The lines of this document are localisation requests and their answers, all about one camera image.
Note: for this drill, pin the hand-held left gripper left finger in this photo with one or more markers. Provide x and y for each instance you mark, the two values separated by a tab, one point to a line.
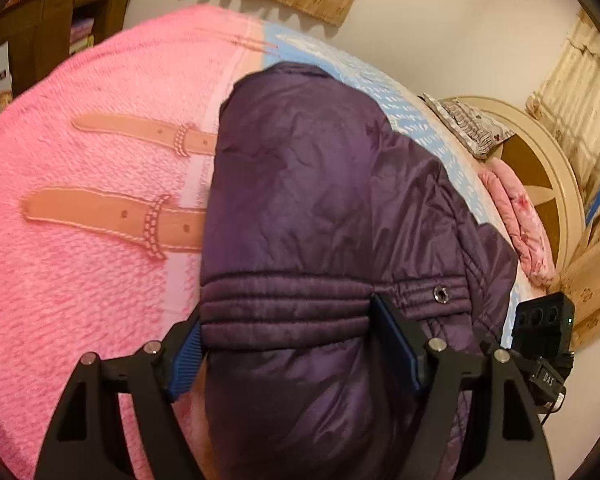
185	360

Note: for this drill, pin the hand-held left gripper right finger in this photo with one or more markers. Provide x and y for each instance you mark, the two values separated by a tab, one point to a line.
395	345

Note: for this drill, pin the purple quilted jacket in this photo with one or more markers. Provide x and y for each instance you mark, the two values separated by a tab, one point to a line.
305	185

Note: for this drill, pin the pink floral quilt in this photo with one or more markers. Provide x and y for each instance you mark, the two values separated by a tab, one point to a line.
520	215

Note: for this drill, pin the pink and blue printed blanket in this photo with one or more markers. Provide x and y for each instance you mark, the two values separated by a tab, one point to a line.
80	285

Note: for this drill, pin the cream round headboard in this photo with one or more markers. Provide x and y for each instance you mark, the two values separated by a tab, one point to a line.
545	160

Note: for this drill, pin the striped pillow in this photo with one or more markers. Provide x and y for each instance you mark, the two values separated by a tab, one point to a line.
467	122

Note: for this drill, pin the folded cloths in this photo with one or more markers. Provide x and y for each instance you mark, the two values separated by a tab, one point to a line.
82	35

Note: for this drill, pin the brown wooden shelf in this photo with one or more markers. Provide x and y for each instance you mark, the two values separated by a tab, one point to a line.
35	25

